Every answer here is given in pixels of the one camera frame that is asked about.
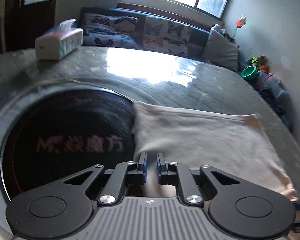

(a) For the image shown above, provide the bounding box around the right butterfly print cushion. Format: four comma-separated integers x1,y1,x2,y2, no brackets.
142,16,192,56

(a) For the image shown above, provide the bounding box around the dark wooden door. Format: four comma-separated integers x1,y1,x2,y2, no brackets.
4,0,57,51

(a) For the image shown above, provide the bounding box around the stuffed toy pile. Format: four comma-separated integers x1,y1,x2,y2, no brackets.
247,54,269,73

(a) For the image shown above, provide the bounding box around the butterfly print cushion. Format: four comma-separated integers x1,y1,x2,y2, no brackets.
142,16,192,56
81,13,138,49

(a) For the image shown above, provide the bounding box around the white tissue box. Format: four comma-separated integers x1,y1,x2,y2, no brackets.
34,18,83,61

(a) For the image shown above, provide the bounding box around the dark blue sofa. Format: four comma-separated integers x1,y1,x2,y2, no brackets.
72,6,294,133

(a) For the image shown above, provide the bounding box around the grey quilted star table cover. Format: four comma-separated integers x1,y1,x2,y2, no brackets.
0,47,300,239

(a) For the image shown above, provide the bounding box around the black round induction cooktop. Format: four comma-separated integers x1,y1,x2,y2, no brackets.
0,88,135,199

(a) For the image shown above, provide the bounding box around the green plastic bowl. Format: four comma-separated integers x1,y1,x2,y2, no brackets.
241,66,258,81

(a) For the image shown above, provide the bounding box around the grey pillow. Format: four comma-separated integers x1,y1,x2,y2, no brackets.
202,24,239,72

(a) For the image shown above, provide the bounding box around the left butterfly print cushion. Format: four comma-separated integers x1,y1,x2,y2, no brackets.
81,13,138,49

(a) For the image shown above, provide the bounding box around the cream fleece garment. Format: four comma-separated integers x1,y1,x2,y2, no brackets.
133,102,297,201

